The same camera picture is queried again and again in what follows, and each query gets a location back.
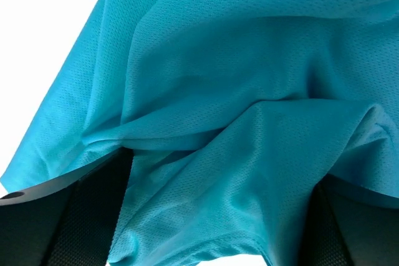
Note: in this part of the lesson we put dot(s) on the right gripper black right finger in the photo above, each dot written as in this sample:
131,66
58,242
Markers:
349,225

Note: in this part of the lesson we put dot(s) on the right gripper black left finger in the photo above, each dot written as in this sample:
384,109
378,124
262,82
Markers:
68,220

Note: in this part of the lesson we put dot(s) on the teal t-shirt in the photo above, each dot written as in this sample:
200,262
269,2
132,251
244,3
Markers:
235,110

